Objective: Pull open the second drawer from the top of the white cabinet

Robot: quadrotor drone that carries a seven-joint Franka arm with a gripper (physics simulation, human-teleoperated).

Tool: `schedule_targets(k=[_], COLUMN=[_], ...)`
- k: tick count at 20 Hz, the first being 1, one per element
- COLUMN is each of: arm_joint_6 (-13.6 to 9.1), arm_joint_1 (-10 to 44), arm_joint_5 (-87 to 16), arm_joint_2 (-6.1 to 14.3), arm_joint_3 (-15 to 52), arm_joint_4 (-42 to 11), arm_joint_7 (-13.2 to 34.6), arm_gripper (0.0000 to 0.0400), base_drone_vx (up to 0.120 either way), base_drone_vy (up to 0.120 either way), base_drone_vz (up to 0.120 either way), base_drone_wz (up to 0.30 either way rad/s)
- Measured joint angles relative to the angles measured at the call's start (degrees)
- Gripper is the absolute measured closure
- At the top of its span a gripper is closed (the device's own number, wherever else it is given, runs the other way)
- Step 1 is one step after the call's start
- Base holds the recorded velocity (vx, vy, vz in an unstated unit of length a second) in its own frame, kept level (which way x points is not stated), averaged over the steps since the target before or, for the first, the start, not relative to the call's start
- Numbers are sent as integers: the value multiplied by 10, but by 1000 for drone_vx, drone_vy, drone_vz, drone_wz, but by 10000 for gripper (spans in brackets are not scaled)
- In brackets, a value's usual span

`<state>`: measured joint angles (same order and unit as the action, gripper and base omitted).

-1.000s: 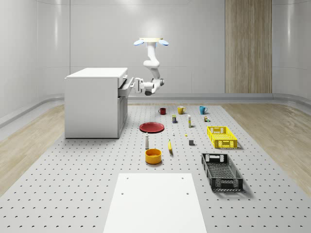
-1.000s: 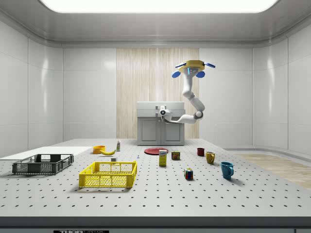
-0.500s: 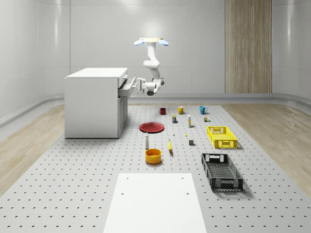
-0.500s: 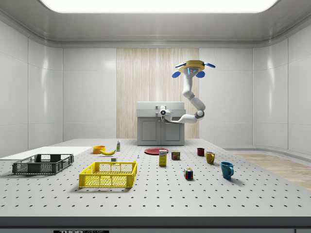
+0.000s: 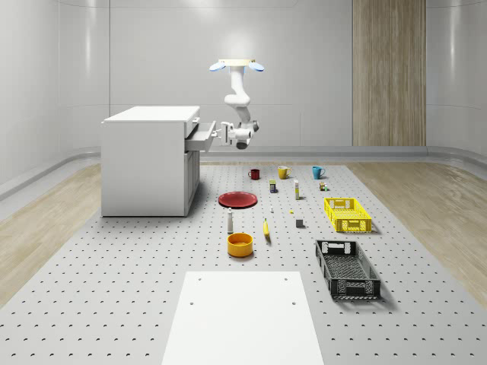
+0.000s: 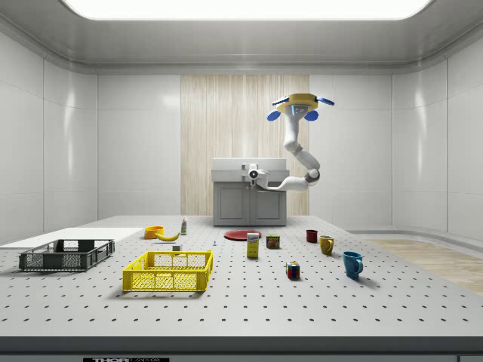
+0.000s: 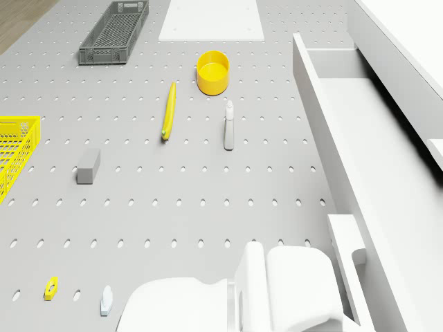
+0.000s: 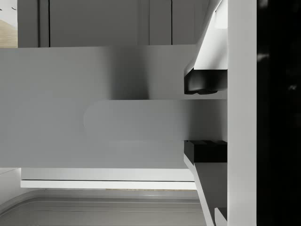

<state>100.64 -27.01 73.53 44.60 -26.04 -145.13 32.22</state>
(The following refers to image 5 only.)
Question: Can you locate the white cabinet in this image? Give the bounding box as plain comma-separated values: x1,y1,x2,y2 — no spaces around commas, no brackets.
100,105,202,218

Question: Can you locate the red plate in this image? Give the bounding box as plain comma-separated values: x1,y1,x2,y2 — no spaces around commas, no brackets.
218,191,259,209

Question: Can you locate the yellow bowl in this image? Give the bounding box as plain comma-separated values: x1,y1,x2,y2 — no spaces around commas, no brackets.
227,233,254,259

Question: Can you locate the dark grey basket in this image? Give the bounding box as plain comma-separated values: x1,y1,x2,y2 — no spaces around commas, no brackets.
314,240,382,301

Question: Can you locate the yellow basket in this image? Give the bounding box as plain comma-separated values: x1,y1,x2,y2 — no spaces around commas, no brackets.
323,197,373,233

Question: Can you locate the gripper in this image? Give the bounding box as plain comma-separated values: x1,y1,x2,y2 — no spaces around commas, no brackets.
212,121,234,146

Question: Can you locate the white board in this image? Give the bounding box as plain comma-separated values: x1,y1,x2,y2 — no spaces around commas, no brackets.
161,271,325,365

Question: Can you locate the white drawer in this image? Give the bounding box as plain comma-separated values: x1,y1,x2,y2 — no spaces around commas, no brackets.
184,120,220,153

